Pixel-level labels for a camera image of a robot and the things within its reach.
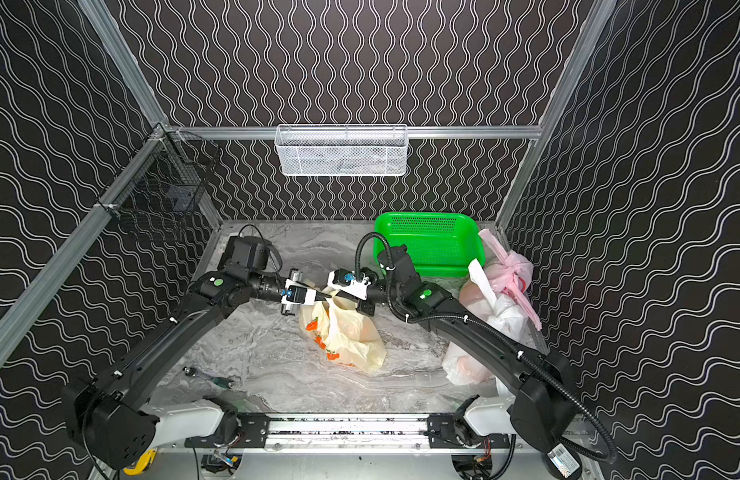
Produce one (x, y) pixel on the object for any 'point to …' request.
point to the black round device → (561, 463)
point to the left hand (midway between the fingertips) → (335, 295)
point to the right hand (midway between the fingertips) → (340, 283)
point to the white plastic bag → (468, 362)
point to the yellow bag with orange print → (341, 333)
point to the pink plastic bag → (507, 272)
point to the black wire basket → (166, 176)
